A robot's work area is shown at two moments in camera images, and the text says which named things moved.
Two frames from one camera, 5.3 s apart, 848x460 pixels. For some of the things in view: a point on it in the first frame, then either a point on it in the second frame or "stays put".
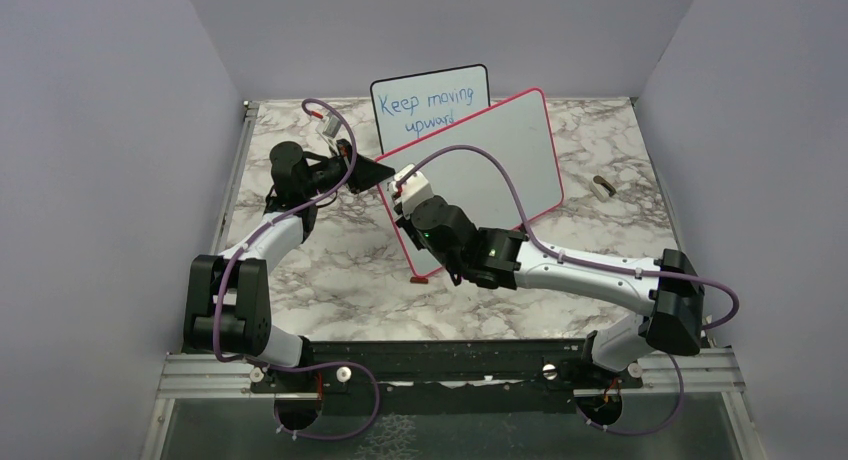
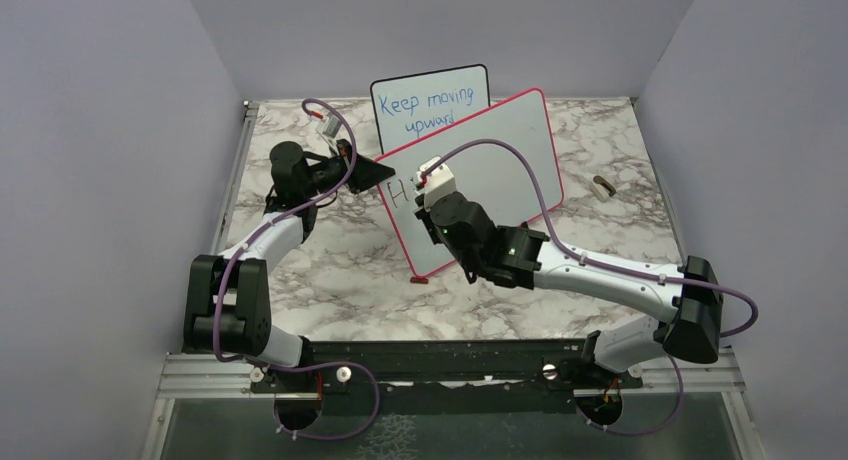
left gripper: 367,173 stays put
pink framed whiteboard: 516,134 stays put
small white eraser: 601,188 stays put
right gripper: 404,222 to 426,215
